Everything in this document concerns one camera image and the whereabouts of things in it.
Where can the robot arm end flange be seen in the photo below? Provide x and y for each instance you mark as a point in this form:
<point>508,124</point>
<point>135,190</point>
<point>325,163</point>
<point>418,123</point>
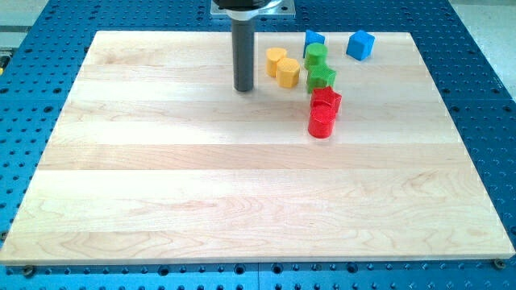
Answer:
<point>244,10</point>

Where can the yellow hexagon block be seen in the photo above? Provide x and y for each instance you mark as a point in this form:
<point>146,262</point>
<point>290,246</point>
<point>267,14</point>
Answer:
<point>287,73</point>

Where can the yellow heart block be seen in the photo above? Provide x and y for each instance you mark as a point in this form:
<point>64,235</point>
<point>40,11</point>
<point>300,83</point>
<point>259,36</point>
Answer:
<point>273,56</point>

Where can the red cylinder block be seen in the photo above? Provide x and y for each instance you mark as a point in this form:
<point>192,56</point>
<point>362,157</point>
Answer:
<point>322,121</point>

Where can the red star block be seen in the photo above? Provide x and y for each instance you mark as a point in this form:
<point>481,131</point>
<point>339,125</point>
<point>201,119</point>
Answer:
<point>326,97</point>

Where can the green star block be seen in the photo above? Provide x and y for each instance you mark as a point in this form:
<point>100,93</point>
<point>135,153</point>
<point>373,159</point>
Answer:
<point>320,76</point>

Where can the light wooden board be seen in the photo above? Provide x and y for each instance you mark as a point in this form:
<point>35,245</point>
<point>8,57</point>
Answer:
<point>155,158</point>

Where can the green cylinder block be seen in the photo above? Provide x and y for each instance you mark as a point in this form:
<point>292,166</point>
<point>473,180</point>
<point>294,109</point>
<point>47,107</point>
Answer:
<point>315,54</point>

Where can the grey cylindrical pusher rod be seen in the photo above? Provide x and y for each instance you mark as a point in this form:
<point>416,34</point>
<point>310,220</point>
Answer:
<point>243,40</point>

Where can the blue triangle block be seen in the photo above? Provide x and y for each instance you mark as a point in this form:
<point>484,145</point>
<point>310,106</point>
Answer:
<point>312,37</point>

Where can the transparent acrylic mounting plate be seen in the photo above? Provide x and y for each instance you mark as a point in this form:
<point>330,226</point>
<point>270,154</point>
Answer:
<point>276,9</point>

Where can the blue cube block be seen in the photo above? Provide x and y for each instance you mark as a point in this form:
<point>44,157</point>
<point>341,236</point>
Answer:
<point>360,45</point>

